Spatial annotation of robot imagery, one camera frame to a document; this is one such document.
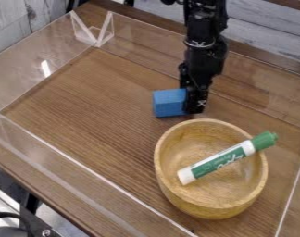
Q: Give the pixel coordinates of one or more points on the light wooden bowl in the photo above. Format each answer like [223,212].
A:
[210,173]

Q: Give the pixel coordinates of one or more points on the blue foam block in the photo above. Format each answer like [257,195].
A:
[167,102]

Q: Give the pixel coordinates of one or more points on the black metal bracket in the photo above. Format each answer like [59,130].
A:
[35,227]

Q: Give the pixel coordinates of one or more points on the clear acrylic tray wall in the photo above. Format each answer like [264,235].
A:
[79,130]

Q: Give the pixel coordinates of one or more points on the green and white marker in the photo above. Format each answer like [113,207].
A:
[231,154]

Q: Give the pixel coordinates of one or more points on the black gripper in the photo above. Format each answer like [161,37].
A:
[202,64]

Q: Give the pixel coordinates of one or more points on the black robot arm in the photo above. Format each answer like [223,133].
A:
[205,21]

